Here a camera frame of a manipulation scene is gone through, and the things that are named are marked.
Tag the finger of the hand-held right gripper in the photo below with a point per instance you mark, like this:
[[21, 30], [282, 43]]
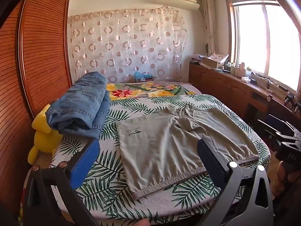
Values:
[[272, 131]]

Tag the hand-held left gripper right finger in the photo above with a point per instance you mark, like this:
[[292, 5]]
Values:
[[208, 162]]

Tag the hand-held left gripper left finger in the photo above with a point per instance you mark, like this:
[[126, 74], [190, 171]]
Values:
[[85, 163]]

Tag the grey-green pants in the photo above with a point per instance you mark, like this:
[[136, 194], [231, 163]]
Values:
[[164, 146]]

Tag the person's right hand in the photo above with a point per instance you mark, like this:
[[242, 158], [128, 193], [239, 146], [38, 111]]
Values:
[[283, 175]]

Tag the leaf print bed sheet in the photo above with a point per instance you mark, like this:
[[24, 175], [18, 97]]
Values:
[[112, 183]]

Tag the small black tripod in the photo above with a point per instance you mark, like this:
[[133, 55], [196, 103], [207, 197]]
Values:
[[290, 98]]

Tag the yellow plush toy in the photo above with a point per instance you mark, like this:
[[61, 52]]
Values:
[[44, 136]]

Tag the folded blue jeans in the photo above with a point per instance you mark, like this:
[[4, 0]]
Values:
[[80, 103]]

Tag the long wooden cabinet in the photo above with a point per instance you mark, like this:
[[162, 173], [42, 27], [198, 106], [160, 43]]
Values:
[[223, 87]]

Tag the white plastic bottle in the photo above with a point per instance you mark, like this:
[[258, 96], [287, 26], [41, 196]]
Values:
[[241, 70]]

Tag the pile of papers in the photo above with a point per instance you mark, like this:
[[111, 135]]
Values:
[[219, 57]]

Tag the wooden framed window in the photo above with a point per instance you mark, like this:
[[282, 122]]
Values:
[[265, 40]]

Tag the cardboard box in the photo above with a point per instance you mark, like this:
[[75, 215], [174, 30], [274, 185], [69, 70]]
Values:
[[211, 62]]

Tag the floral bed sheet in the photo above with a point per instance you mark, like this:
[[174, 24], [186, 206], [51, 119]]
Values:
[[145, 89]]

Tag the blue cloth bundle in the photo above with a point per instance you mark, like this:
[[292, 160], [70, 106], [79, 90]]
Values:
[[142, 75]]

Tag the wooden slatted wardrobe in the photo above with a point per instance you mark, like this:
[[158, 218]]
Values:
[[40, 51]]

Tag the circle patterned sheer curtain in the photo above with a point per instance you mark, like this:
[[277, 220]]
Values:
[[122, 44]]

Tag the white window curtain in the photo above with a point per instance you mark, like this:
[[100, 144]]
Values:
[[209, 21]]

